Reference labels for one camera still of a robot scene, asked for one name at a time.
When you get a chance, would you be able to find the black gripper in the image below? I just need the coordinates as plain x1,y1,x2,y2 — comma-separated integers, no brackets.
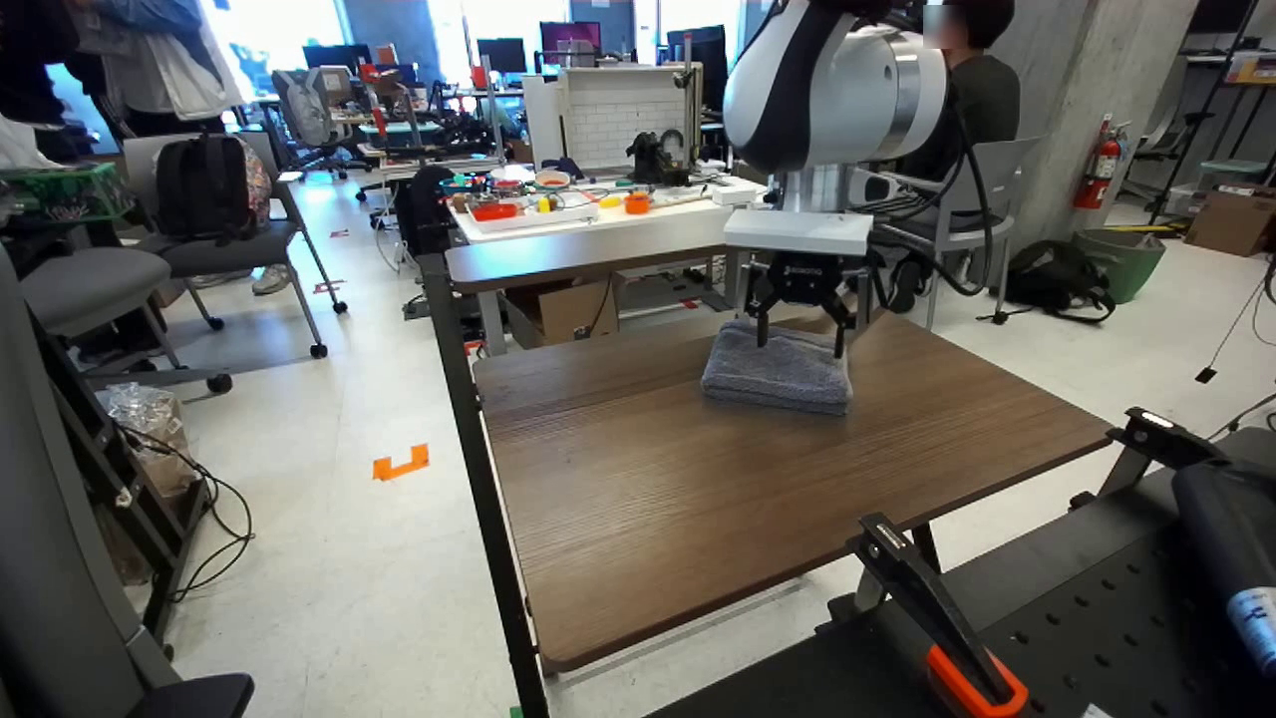
740,251,865,361

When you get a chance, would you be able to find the grey towel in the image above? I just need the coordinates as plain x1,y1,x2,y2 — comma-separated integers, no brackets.
700,314,858,420

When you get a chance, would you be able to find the grey plastic chair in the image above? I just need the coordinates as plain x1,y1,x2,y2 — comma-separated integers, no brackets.
865,134,1044,332

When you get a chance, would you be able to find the wooden desk with white legs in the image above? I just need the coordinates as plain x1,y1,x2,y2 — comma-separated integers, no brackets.
443,199,772,349

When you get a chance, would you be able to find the black sculpted object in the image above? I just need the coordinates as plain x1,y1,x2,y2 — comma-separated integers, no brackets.
624,123,700,188

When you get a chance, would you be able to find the white tray with small items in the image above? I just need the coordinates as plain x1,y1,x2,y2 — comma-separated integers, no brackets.
449,168,773,245

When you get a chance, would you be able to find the cardboard box under desk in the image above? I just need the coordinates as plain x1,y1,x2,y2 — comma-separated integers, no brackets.
502,280,624,349

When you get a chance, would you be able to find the black backpack on floor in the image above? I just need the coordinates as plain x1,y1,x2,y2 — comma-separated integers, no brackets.
1003,233,1118,326

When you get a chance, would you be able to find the white pegboard panel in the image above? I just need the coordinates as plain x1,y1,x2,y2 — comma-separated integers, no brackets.
524,62,710,174

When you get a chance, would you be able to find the seated person in dark shirt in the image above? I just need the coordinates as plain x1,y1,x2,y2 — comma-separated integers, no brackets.
915,0,1025,182

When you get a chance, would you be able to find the green bag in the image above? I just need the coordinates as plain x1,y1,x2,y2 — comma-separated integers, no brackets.
1072,227,1172,307

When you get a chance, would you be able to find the red fire extinguisher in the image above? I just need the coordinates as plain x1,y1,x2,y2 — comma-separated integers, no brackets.
1072,111,1128,215

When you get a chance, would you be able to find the small monitor with purple screen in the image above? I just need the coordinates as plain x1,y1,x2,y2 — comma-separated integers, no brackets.
534,19,609,72

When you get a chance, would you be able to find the black metal clamp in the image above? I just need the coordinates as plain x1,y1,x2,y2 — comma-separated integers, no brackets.
1068,401,1234,511

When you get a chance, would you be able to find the black tripod leg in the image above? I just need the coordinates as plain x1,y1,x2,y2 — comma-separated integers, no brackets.
1194,256,1276,385

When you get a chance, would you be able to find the brown cardboard box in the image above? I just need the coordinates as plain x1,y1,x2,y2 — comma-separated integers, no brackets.
1185,182,1276,257

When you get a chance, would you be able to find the black cylinder with blue label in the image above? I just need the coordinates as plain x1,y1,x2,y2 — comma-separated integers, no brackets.
1168,457,1276,683

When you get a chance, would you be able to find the grey chair with black legs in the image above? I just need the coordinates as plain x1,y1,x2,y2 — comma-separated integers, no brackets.
119,127,352,361

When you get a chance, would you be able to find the black backpack on chair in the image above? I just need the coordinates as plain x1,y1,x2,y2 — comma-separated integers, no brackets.
152,132,281,241

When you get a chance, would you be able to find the clear plastic bag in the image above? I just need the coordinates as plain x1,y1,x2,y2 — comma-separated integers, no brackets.
94,380,192,453

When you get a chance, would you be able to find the grey office swivel chair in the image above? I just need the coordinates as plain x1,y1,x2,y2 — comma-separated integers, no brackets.
17,241,240,397

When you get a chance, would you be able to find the dark grey chair back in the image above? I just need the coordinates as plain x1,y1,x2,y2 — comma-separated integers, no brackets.
0,241,261,718

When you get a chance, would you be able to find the black clamp with orange handle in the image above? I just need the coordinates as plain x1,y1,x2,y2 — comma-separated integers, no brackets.
847,511,1033,718

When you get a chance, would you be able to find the black table frame rail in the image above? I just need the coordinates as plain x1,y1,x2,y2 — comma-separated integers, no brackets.
414,251,556,718

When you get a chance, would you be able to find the black floor cable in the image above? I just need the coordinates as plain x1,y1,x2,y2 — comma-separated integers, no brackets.
163,449,261,604

